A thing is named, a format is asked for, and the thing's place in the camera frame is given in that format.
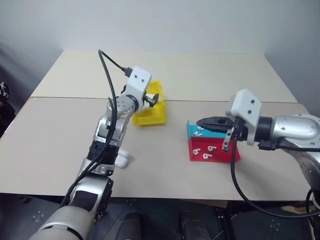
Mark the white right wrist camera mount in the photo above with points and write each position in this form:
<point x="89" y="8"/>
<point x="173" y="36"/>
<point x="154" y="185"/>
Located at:
<point x="246" y="110"/>

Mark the yellow plastic bin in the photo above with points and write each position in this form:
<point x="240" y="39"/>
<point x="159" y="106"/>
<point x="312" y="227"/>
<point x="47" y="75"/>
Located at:
<point x="150" y="121"/>

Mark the light wooden piece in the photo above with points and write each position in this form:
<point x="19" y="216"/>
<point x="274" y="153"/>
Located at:
<point x="297" y="209"/>

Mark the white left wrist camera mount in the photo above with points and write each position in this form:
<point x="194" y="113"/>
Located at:
<point x="137" y="82"/>

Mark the black floor plate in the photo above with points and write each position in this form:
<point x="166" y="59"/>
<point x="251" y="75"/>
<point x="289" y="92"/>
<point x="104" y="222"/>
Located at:
<point x="272" y="225"/>
<point x="22" y="215"/>

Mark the white earbud case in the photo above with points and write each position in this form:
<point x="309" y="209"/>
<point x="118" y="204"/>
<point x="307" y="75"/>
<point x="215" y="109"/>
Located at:
<point x="123" y="162"/>

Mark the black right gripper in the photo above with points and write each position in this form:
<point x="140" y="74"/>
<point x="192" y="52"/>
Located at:
<point x="241" y="131"/>

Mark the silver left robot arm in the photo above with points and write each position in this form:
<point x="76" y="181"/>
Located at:
<point x="110" y="130"/>

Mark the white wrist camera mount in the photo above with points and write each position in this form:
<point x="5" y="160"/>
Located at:
<point x="246" y="110"/>
<point x="137" y="82"/>

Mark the black table leg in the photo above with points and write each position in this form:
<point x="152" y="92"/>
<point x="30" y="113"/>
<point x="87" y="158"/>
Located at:
<point x="228" y="222"/>

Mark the blue plastic tray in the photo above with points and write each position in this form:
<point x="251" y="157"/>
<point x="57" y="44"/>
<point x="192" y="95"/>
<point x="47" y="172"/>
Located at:
<point x="192" y="130"/>

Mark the red plastic tray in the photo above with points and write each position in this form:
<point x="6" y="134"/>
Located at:
<point x="217" y="157"/>

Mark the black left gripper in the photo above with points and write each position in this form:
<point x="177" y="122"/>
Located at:
<point x="147" y="98"/>

